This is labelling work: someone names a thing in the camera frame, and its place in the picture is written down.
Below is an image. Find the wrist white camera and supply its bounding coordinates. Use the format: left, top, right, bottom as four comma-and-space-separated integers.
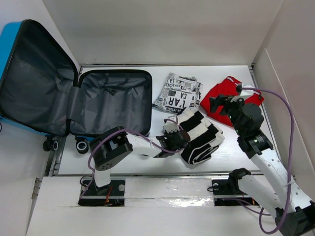
231, 83, 253, 102
163, 115, 180, 133

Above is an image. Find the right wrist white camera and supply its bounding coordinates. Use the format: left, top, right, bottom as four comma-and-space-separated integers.
231, 83, 253, 102

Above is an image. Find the red polo shirt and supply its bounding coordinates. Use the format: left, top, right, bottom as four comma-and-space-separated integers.
199, 76, 265, 128

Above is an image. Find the newspaper print garment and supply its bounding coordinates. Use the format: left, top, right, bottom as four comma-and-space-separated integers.
152, 73, 203, 114

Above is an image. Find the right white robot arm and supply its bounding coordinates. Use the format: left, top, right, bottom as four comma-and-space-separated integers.
209, 95, 315, 236

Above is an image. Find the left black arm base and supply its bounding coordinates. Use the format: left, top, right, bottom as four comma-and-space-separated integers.
78, 178, 126, 207

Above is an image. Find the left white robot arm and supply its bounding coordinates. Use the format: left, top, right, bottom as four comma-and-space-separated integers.
88, 126, 190, 196

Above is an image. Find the black and white striped garment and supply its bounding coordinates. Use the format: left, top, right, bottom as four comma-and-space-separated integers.
177, 107, 225, 165

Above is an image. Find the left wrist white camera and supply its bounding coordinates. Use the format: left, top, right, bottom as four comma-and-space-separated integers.
163, 115, 180, 133

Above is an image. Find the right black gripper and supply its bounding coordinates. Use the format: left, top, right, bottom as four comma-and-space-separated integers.
208, 94, 246, 136

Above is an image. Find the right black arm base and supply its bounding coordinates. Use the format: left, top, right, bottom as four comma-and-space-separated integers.
207, 179, 259, 207

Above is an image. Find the blue hard-shell suitcase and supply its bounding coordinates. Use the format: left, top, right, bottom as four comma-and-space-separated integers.
0, 19, 153, 151

